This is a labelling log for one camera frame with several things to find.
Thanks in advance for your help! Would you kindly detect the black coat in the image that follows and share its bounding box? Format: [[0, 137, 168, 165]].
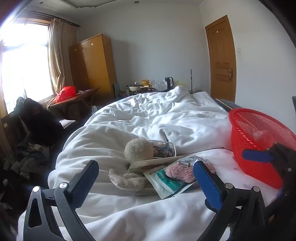
[[15, 97, 65, 149]]

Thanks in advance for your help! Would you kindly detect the pile of dark clothes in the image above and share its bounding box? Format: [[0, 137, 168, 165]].
[[9, 142, 50, 180]]

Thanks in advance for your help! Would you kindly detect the wooden door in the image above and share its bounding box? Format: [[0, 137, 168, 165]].
[[205, 14, 237, 103]]

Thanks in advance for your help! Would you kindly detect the clear plastic bag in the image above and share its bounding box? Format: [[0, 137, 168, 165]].
[[151, 79, 166, 91]]

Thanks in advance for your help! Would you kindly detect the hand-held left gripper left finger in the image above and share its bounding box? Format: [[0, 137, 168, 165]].
[[23, 160, 100, 241]]

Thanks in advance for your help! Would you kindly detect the dark curtain rod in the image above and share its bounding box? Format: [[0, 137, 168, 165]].
[[14, 14, 81, 28]]

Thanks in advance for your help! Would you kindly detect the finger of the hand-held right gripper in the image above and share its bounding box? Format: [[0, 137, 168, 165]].
[[276, 185, 292, 209], [242, 142, 296, 183]]

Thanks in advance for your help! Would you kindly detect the red bag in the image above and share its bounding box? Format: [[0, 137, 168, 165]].
[[55, 86, 77, 102]]

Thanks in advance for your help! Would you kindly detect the white pouch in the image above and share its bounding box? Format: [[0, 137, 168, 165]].
[[128, 156, 185, 173]]

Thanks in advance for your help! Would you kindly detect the beige plush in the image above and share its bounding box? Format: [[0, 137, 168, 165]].
[[108, 167, 160, 195]]

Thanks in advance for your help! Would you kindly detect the dark wooden desk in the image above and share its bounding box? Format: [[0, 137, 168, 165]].
[[38, 88, 100, 121]]

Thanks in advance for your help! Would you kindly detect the white and teal packet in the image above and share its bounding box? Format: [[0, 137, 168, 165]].
[[143, 166, 197, 200]]

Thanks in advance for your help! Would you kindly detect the window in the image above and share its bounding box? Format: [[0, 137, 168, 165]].
[[0, 21, 52, 116]]

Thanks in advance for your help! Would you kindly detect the red plastic mesh basket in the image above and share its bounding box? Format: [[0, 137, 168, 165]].
[[228, 108, 296, 189]]

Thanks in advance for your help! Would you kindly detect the beige curtain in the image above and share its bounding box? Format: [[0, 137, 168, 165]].
[[47, 18, 78, 94]]

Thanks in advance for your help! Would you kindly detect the wooden wardrobe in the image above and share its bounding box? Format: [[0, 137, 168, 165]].
[[68, 34, 117, 100]]

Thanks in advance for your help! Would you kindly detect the mattress with blue edge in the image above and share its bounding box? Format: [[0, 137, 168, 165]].
[[214, 98, 243, 114]]

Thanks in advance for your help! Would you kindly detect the white duvet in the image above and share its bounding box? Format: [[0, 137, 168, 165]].
[[47, 86, 235, 186]]

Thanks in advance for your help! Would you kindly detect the white bed sheet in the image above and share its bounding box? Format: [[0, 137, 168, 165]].
[[17, 148, 285, 241]]

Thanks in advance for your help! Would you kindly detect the pink fluffy cloth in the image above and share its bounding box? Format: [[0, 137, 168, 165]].
[[165, 156, 216, 183]]

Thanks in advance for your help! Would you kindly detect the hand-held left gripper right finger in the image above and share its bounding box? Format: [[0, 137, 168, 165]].
[[193, 160, 275, 241]]

